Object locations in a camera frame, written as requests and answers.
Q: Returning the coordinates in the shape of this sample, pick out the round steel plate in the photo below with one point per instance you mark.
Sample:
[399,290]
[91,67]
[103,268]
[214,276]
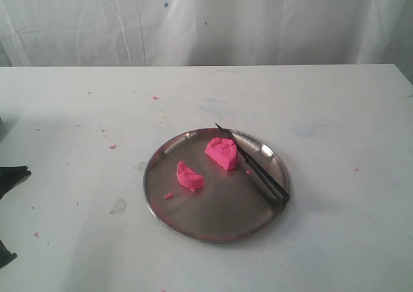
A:
[231,206]

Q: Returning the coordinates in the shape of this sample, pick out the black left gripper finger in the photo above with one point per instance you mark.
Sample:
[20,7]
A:
[5,255]
[11,177]

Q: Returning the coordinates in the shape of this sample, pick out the pink clay half piece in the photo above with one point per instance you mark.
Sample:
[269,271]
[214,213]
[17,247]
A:
[188,178]

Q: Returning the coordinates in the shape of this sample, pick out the black knife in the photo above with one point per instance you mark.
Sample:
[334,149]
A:
[277,190]

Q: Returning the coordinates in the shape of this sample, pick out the white plastic backdrop curtain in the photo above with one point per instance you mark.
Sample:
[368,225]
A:
[205,32]

